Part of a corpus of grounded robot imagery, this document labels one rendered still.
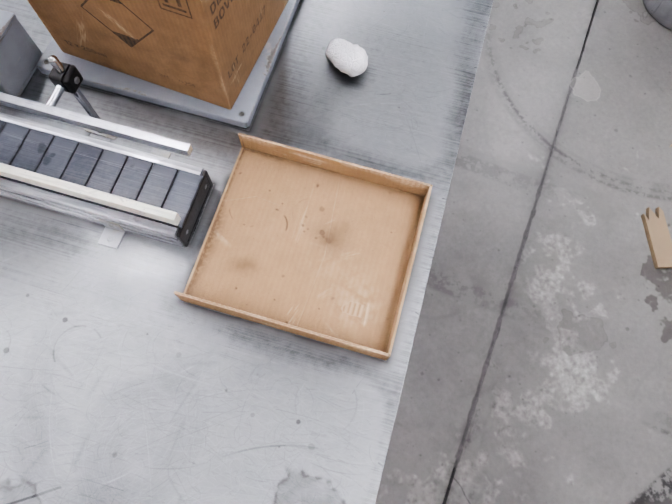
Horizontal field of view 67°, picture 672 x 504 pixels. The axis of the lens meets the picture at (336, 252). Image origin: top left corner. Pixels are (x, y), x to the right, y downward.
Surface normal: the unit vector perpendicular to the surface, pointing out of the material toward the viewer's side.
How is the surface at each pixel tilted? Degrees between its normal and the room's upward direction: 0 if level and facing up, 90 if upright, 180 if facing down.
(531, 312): 0
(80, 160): 0
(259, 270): 0
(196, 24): 90
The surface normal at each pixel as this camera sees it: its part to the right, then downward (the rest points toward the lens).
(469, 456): 0.03, -0.33
